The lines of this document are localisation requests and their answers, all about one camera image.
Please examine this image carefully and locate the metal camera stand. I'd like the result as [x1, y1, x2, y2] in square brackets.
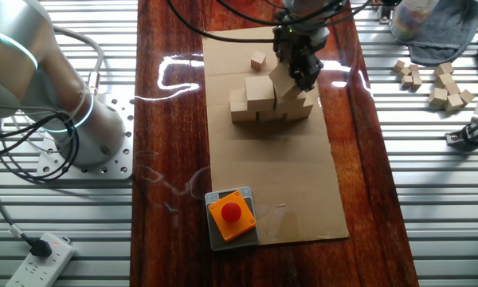
[445, 118, 478, 151]

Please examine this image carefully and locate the silver robot mounting plate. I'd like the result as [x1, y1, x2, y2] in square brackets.
[35, 85, 135, 181]

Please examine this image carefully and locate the black cable bundle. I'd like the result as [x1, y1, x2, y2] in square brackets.
[0, 110, 83, 183]

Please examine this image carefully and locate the white power strip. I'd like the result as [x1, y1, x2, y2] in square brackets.
[6, 232, 77, 287]

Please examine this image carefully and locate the black power plug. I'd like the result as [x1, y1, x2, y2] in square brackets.
[29, 238, 53, 258]

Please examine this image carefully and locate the reddish wood grain board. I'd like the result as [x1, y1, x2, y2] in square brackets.
[129, 0, 420, 287]

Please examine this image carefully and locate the jar with colourful contents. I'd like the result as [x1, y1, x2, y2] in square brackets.
[389, 0, 439, 41]

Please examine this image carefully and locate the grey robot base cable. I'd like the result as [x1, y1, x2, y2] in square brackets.
[51, 24, 105, 97]

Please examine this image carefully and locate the orange emergency stop button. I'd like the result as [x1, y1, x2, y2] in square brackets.
[207, 190, 257, 243]

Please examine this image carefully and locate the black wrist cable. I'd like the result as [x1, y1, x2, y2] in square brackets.
[165, 0, 374, 44]

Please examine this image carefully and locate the brown cardboard sheet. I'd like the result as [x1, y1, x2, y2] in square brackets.
[202, 24, 351, 246]

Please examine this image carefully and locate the grey power cord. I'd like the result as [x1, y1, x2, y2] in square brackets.
[0, 131, 35, 244]

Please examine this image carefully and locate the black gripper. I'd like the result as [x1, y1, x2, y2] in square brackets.
[272, 24, 331, 92]

